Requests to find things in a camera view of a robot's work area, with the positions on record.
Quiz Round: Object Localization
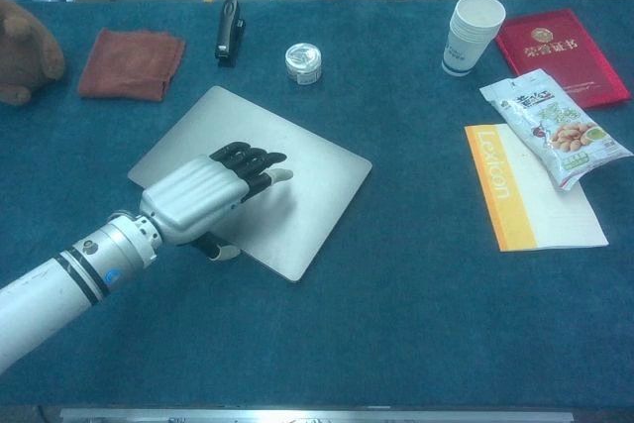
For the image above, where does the aluminium frame rail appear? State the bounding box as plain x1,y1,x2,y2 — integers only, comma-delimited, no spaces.
58,407,575,423

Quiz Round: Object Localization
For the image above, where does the yellow white Lexicon notebook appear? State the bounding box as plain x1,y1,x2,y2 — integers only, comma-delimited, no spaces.
464,123,609,253

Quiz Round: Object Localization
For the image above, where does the blue tablecloth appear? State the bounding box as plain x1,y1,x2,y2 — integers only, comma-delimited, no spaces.
0,0,634,409

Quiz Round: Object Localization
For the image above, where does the brown plush toy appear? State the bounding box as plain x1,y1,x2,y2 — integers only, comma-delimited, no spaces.
0,0,66,106

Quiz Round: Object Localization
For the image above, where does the silver apple laptop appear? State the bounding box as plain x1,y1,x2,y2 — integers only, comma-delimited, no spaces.
127,85,373,283

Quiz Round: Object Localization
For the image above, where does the red certificate folder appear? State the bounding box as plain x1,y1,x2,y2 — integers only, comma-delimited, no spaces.
495,8,632,110

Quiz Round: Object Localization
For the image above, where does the white peanut snack bag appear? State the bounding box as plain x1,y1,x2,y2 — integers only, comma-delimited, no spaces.
478,67,634,192

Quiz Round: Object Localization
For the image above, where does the stack of white paper cups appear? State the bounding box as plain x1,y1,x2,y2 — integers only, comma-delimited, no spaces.
441,0,507,77

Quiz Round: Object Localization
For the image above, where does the black stapler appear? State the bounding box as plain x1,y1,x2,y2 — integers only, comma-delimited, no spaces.
213,0,248,68

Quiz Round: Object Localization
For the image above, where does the small clear round jar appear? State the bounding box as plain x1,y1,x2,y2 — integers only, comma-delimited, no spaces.
284,42,322,87

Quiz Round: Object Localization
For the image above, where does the folded orange-brown cloth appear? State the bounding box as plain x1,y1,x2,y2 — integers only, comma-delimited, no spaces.
77,28,187,103

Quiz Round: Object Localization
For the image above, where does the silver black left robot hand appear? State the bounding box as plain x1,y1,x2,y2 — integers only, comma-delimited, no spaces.
138,141,294,263

